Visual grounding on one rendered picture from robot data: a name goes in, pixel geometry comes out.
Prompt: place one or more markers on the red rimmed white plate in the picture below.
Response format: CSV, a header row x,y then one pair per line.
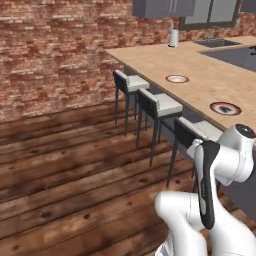
x,y
177,79

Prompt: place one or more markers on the sink tap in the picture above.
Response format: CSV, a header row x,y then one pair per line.
x,y
210,33

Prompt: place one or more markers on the black white bar stool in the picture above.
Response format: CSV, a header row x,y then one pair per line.
x,y
156,110
190,140
128,90

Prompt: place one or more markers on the grey sink basin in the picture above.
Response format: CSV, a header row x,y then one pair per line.
x,y
217,42

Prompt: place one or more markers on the dark framed window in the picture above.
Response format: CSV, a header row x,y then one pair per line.
x,y
210,13

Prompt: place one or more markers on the grey wall cupboards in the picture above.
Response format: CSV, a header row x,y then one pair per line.
x,y
163,8

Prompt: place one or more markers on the white paper towel roll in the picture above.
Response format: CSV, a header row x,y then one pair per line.
x,y
173,36

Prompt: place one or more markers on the red rimmed dark plate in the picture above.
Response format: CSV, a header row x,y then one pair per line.
x,y
225,108

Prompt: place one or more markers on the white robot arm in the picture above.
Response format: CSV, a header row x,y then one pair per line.
x,y
186,213

